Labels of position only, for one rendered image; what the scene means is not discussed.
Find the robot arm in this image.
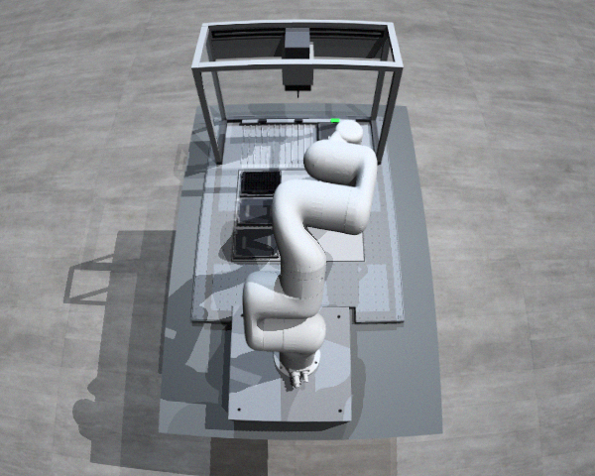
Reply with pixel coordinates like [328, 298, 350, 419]
[242, 120, 377, 388]

